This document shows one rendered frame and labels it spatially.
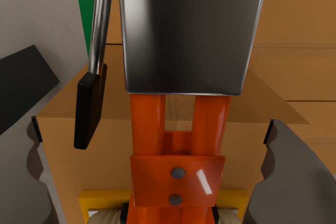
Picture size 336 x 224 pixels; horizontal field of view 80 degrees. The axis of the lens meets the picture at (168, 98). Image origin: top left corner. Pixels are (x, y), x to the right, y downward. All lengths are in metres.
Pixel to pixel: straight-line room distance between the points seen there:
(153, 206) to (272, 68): 0.67
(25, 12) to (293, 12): 1.24
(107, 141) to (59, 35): 1.07
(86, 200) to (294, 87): 0.73
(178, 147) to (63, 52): 1.23
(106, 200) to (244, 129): 0.25
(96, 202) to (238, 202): 0.24
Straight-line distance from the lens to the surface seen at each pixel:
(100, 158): 0.35
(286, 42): 0.76
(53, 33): 1.35
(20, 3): 1.39
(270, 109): 0.37
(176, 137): 0.16
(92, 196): 0.40
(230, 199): 0.40
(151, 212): 0.19
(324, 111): 0.98
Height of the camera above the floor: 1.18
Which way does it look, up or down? 61 degrees down
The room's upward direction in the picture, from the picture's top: 177 degrees clockwise
